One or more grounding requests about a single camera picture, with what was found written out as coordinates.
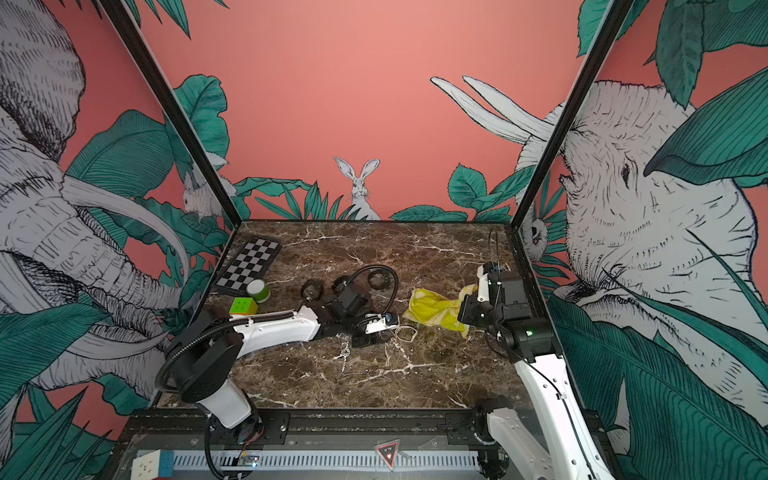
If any white power socket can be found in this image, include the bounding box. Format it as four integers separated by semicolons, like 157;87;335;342
130;450;174;480

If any black right frame post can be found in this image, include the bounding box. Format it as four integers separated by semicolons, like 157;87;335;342
510;0;633;232

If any green white cylinder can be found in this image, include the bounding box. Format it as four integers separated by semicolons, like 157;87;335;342
246;279;271;304

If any yellow green patterned towel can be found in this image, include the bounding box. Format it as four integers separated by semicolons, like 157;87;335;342
403;285;477;338

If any black frame post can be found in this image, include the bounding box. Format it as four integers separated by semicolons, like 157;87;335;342
510;0;633;232
99;0;242;229

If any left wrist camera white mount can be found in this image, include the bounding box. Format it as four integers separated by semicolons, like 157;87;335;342
364;312;400;335

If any red triangle warning sticker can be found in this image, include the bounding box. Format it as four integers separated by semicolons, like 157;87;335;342
374;439;400;470

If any black left frame post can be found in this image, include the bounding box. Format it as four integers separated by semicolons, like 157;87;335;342
99;0;242;229

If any black corrugated left cable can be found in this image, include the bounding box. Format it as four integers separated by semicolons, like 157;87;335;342
344;264;400;319

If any black white checkerboard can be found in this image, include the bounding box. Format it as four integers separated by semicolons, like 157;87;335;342
215;236;282;295

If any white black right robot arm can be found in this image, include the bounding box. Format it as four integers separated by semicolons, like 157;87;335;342
458;262;614;479

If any black front mounting rail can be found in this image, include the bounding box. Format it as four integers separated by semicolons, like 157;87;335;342
116;409;601;448

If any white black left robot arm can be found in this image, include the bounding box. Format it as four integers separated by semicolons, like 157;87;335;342
155;277;399;431

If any colourful rubik's cube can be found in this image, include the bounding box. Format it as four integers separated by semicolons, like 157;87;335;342
229;297;259;316

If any white slotted cable duct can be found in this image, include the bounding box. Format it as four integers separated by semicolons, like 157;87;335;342
211;450;481;472

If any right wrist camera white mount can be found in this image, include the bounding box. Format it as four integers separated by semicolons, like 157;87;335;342
477;262;494;302

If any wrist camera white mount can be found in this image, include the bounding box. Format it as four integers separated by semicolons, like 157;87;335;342
364;312;400;335
477;262;494;302

